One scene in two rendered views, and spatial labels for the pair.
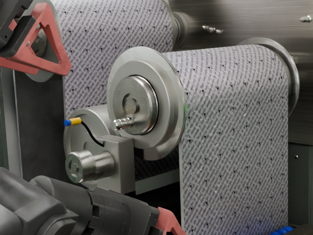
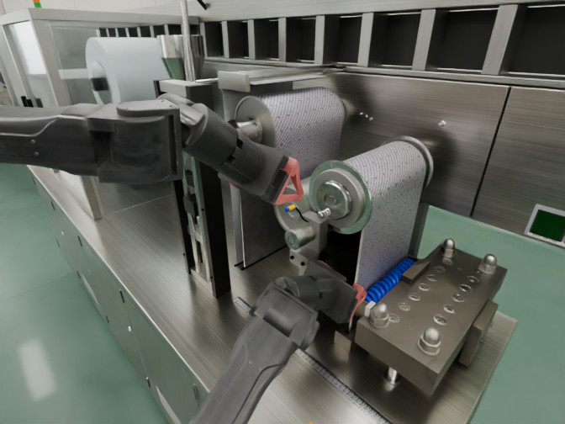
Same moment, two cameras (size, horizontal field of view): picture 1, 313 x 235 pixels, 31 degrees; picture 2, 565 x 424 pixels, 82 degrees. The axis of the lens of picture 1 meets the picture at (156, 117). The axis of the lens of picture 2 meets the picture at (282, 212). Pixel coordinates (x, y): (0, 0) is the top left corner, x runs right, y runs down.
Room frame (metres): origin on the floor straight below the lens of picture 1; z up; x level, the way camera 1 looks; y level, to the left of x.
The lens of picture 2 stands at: (0.17, 0.13, 1.52)
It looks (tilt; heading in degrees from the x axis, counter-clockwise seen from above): 28 degrees down; 0
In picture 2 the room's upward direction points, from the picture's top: straight up
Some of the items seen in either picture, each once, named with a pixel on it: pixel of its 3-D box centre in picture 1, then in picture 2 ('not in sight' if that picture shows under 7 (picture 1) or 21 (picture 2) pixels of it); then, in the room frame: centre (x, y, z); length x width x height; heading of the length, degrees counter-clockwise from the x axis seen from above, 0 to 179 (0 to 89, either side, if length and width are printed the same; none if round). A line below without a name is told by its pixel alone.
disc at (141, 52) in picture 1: (143, 104); (338, 198); (0.73, 0.02, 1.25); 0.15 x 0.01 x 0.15; 44
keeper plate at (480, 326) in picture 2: not in sight; (479, 333); (0.65, -0.30, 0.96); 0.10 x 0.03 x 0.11; 134
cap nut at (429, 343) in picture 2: not in sight; (430, 338); (0.57, -0.14, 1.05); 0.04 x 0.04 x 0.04
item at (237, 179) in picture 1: (239, 193); (388, 246); (0.77, -0.11, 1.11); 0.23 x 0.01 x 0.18; 134
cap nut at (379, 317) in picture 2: not in sight; (380, 312); (0.63, -0.07, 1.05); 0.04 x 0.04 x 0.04
